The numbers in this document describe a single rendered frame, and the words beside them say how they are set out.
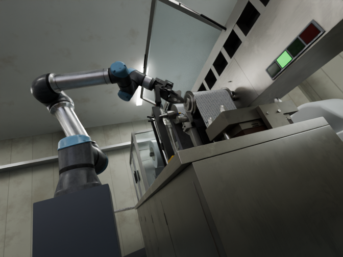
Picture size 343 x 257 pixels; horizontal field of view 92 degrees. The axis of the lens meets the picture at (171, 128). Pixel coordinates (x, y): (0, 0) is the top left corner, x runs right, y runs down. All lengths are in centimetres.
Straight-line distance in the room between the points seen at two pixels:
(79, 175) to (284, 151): 68
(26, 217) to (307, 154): 468
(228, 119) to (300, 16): 51
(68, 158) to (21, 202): 419
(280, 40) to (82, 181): 99
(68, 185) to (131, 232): 382
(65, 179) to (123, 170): 390
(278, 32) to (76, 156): 99
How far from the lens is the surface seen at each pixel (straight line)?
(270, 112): 79
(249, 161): 56
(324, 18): 90
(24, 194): 487
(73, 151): 70
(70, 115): 98
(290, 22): 97
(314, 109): 210
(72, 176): 66
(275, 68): 97
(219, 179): 48
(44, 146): 509
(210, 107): 93
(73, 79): 92
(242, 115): 72
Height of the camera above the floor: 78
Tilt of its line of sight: 23 degrees up
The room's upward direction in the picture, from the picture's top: 19 degrees counter-clockwise
